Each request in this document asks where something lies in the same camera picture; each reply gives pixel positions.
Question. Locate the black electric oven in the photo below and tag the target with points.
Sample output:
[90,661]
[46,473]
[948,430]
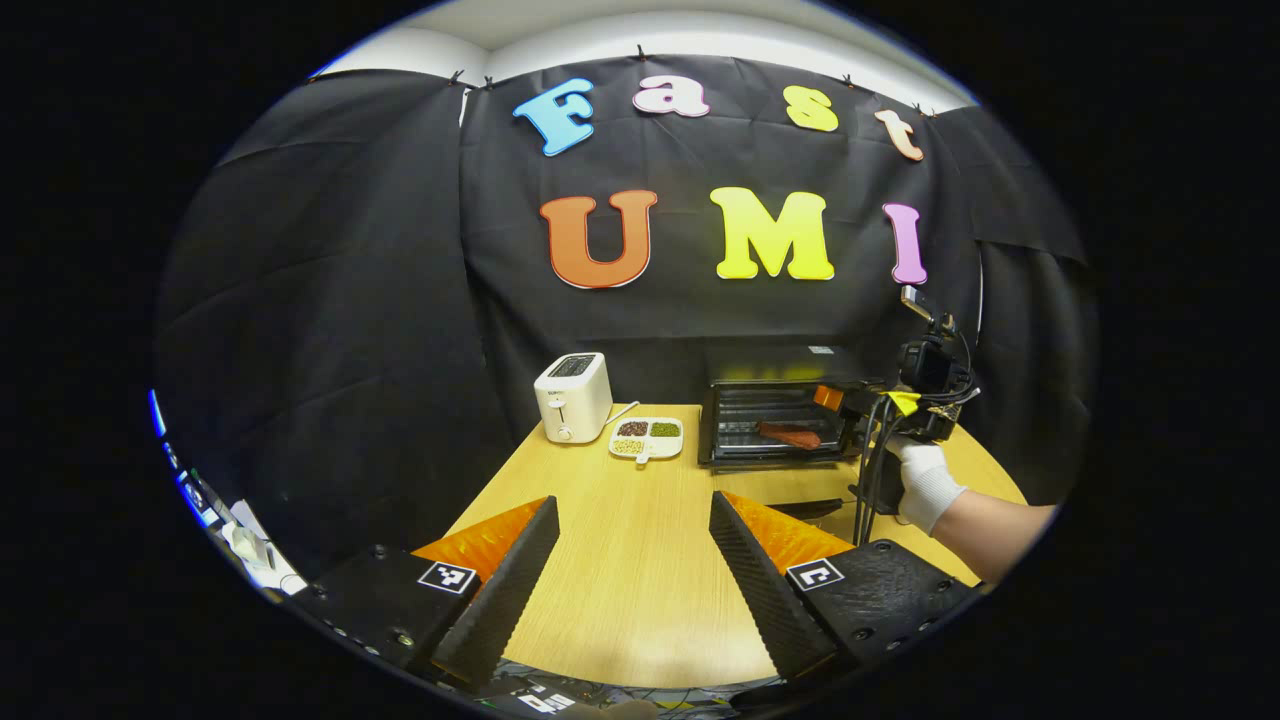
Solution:
[735,400]

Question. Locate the white and blue equipment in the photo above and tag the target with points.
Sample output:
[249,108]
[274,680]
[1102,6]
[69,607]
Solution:
[250,545]

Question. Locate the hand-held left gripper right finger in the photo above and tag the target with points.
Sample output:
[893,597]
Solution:
[765,600]

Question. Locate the white toaster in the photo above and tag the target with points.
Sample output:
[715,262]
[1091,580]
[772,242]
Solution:
[572,400]

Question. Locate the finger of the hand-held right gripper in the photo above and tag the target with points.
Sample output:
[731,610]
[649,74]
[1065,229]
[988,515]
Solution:
[830,397]

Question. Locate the white divided dish with beans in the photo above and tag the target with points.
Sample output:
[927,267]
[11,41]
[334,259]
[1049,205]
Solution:
[646,438]

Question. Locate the black backdrop cloth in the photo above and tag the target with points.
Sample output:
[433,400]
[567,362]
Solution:
[330,300]

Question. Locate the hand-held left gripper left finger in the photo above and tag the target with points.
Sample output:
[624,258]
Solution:
[500,600]

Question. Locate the brown sausage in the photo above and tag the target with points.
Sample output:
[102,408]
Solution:
[790,436]

